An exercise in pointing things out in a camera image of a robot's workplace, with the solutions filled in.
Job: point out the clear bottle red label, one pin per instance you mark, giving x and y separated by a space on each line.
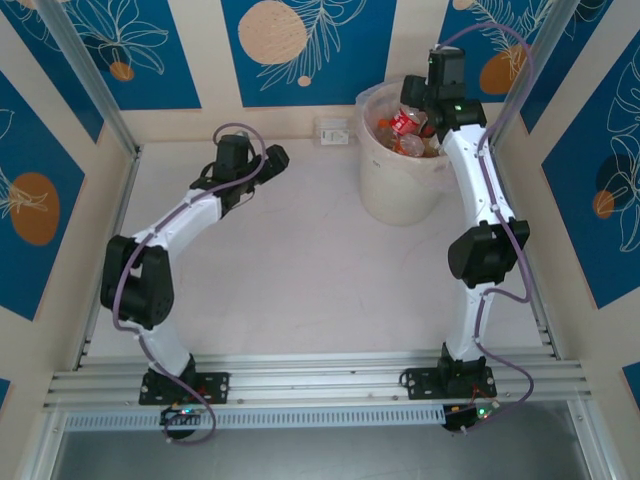
400 120

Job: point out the orange juice bottle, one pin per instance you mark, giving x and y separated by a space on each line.
432 150

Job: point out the clear bottle red cap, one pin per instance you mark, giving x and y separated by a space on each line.
412 145

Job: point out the red and white packet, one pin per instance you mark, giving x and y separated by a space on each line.
383 122

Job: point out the amber bottle white cap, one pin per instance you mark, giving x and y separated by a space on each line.
396 146

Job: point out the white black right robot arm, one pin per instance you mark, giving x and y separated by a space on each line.
475 175

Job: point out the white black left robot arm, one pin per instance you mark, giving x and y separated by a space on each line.
175 220

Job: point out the beige plastic bin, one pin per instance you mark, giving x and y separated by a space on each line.
400 195

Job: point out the small circuit board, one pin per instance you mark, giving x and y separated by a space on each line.
180 412
470 415

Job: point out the grey metal front panel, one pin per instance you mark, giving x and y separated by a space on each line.
320 457

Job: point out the aluminium frame post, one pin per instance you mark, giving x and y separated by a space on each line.
529 74
91 75

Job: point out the white wall socket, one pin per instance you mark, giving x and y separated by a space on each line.
334 135

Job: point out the aluminium table side rail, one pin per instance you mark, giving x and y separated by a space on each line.
120 215
545 327

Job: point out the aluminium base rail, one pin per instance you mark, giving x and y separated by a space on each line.
320 375

